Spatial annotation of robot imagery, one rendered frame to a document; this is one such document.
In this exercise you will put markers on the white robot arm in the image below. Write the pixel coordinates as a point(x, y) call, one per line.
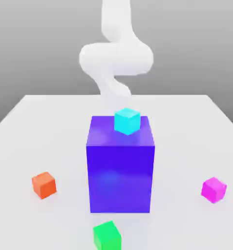
point(116, 56)

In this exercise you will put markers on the small orange cube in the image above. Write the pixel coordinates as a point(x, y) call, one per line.
point(44, 185)

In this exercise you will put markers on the small magenta cube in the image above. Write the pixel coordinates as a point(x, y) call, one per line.
point(214, 190)

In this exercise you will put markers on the small cyan cube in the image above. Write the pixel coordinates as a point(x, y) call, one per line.
point(127, 122)

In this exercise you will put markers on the large purple box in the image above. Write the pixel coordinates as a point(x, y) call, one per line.
point(119, 175)

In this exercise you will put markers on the small green cube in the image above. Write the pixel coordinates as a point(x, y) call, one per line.
point(106, 236)

